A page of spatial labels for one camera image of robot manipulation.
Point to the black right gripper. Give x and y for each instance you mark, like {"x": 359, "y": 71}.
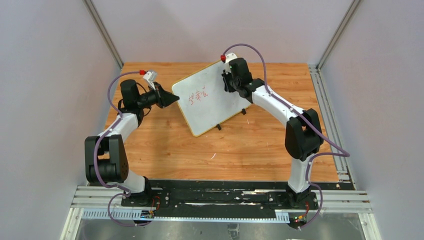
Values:
{"x": 228, "y": 80}

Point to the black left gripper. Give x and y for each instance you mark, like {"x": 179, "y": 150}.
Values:
{"x": 160, "y": 97}

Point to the yellow framed whiteboard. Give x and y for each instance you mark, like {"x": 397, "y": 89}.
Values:
{"x": 203, "y": 101}

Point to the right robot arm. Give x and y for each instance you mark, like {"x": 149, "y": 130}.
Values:
{"x": 302, "y": 127}

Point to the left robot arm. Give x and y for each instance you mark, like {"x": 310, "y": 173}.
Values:
{"x": 106, "y": 161}

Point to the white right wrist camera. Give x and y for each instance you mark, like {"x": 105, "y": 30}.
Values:
{"x": 229, "y": 57}

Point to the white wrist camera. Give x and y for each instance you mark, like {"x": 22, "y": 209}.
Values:
{"x": 229, "y": 57}
{"x": 150, "y": 77}

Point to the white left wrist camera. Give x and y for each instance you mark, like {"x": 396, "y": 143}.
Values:
{"x": 150, "y": 77}

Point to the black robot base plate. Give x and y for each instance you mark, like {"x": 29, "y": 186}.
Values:
{"x": 218, "y": 199}

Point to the aluminium frame rails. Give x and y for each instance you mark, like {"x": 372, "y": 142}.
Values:
{"x": 344, "y": 213}

